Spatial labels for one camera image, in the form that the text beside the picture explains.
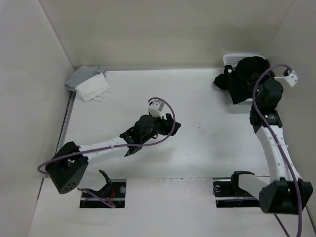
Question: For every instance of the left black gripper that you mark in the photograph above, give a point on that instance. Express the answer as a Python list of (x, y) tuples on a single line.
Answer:
[(167, 124)]

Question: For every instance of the black tank top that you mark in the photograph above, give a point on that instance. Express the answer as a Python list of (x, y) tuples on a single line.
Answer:
[(240, 81)]

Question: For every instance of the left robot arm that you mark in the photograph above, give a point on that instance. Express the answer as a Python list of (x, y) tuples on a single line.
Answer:
[(66, 169)]

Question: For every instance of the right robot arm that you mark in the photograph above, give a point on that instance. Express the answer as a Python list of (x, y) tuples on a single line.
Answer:
[(286, 193)]

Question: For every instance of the folded white tank top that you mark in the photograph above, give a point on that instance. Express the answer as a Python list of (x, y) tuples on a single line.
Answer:
[(96, 88)]

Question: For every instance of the folded grey tank top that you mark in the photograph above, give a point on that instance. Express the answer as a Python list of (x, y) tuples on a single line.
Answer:
[(82, 74)]

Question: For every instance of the white plastic laundry basket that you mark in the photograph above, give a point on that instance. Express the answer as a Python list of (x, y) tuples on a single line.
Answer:
[(233, 59)]

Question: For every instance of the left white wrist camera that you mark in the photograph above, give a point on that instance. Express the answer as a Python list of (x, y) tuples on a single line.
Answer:
[(155, 108)]

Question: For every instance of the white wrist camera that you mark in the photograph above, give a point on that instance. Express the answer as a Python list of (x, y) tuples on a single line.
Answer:
[(290, 77), (155, 108)]

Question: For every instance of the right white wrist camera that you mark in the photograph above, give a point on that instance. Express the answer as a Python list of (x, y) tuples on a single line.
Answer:
[(290, 77)]

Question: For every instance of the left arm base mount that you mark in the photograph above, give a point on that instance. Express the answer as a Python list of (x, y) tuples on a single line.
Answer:
[(111, 195)]

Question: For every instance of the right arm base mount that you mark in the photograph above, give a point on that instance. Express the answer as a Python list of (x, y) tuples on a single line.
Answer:
[(225, 197)]

